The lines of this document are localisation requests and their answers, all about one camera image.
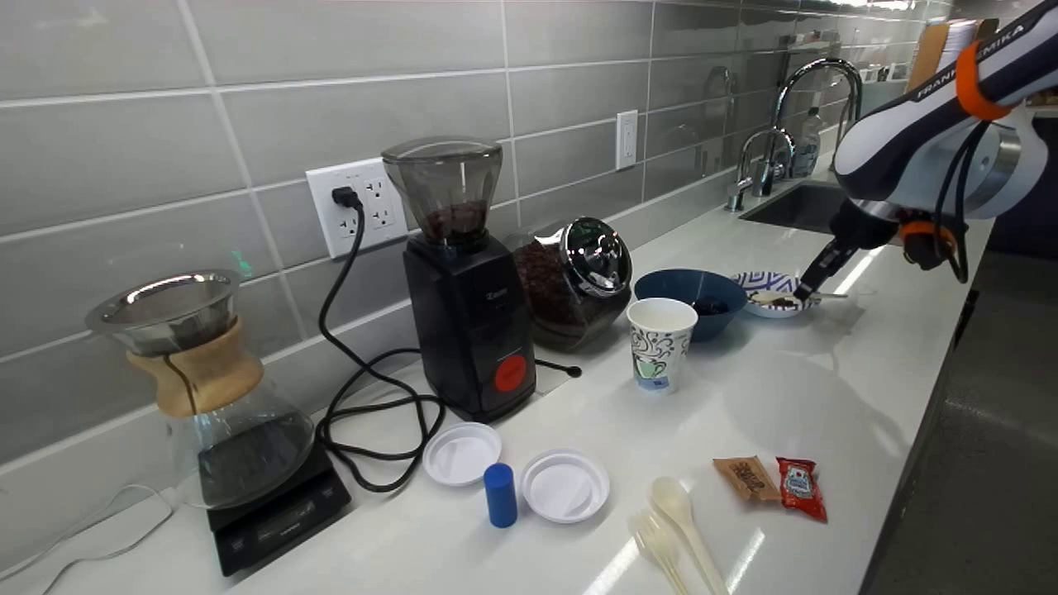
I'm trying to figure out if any black coffee scale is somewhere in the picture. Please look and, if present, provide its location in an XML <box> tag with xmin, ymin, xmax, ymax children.
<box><xmin>202</xmin><ymin>441</ymin><xmax>356</xmax><ymax>581</ymax></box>

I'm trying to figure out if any red ketchup packet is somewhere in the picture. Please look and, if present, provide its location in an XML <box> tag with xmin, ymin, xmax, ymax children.
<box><xmin>774</xmin><ymin>451</ymin><xmax>829</xmax><ymax>526</ymax></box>

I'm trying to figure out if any orange wrist cable connector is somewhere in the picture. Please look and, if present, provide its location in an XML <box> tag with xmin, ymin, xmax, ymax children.
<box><xmin>895</xmin><ymin>216</ymin><xmax>952</xmax><ymax>252</ymax></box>

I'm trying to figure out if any dark blue bowl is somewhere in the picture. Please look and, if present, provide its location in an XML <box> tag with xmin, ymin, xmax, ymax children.
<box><xmin>633</xmin><ymin>263</ymin><xmax>749</xmax><ymax>347</ymax></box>

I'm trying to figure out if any blue patterned paper plate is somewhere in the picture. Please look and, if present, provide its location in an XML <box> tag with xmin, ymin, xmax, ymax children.
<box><xmin>734</xmin><ymin>268</ymin><xmax>816</xmax><ymax>322</ymax></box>

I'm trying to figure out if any glass pour-over carafe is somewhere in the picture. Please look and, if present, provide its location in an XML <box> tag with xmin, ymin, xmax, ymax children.
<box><xmin>123</xmin><ymin>315</ymin><xmax>316</xmax><ymax>511</ymax></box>

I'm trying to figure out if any black power cord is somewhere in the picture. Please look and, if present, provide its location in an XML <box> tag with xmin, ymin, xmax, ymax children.
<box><xmin>313</xmin><ymin>185</ymin><xmax>449</xmax><ymax>497</ymax></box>

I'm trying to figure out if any small blue cylinder cap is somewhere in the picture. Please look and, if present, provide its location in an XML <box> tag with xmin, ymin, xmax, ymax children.
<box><xmin>479</xmin><ymin>460</ymin><xmax>522</xmax><ymax>531</ymax></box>

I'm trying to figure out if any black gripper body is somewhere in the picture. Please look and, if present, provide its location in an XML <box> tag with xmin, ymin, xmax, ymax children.
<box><xmin>827</xmin><ymin>199</ymin><xmax>902</xmax><ymax>254</ymax></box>

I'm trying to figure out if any glass jar of coffee beans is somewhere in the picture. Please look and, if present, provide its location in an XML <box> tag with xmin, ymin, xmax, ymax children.
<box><xmin>509</xmin><ymin>210</ymin><xmax>637</xmax><ymax>358</ymax></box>

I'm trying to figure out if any orange arm strap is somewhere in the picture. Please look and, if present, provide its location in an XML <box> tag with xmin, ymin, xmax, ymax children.
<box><xmin>952</xmin><ymin>38</ymin><xmax>1016</xmax><ymax>124</ymax></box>

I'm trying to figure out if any small chrome faucet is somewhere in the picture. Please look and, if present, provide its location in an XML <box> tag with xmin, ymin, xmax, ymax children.
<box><xmin>729</xmin><ymin>121</ymin><xmax>800</xmax><ymax>216</ymax></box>

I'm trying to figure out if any white round saucer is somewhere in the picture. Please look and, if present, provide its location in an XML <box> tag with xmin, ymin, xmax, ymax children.
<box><xmin>515</xmin><ymin>447</ymin><xmax>616</xmax><ymax>527</ymax></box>

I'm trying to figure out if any white wall outlet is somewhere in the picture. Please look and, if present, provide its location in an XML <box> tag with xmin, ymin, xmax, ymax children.
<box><xmin>300</xmin><ymin>154</ymin><xmax>414</xmax><ymax>261</ymax></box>

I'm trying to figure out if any brown sugar packet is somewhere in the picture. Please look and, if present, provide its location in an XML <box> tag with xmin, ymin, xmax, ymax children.
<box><xmin>712</xmin><ymin>451</ymin><xmax>780</xmax><ymax>511</ymax></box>

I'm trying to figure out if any white wall switch plate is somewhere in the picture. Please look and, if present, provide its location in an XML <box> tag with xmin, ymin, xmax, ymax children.
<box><xmin>613</xmin><ymin>106</ymin><xmax>644</xmax><ymax>176</ymax></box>

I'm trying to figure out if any dark sink basin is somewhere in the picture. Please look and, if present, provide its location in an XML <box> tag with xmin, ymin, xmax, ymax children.
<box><xmin>738</xmin><ymin>179</ymin><xmax>855</xmax><ymax>238</ymax></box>

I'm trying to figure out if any white plastic cup lid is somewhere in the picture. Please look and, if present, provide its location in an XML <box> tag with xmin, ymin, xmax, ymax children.
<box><xmin>419</xmin><ymin>421</ymin><xmax>505</xmax><ymax>491</ymax></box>

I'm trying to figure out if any black coffee grinder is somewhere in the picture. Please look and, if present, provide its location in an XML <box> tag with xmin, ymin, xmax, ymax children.
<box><xmin>379</xmin><ymin>132</ymin><xmax>541</xmax><ymax>427</ymax></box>

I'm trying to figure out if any tall chrome faucet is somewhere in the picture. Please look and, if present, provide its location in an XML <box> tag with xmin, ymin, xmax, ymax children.
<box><xmin>767</xmin><ymin>53</ymin><xmax>873</xmax><ymax>185</ymax></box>

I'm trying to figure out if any patterned paper cup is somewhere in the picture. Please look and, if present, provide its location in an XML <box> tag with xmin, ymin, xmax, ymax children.
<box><xmin>621</xmin><ymin>295</ymin><xmax>704</xmax><ymax>395</ymax></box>

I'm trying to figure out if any cream plastic cutlery piece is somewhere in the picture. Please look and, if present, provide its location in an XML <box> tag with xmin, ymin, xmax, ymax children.
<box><xmin>649</xmin><ymin>471</ymin><xmax>730</xmax><ymax>595</ymax></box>
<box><xmin>625</xmin><ymin>510</ymin><xmax>695</xmax><ymax>595</ymax></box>

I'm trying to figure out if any thin black stick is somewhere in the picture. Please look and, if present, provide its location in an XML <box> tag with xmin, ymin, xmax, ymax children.
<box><xmin>531</xmin><ymin>353</ymin><xmax>584</xmax><ymax>382</ymax></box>

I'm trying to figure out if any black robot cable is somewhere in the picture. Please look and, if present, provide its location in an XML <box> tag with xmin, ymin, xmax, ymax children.
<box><xmin>902</xmin><ymin>108</ymin><xmax>994</xmax><ymax>288</ymax></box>

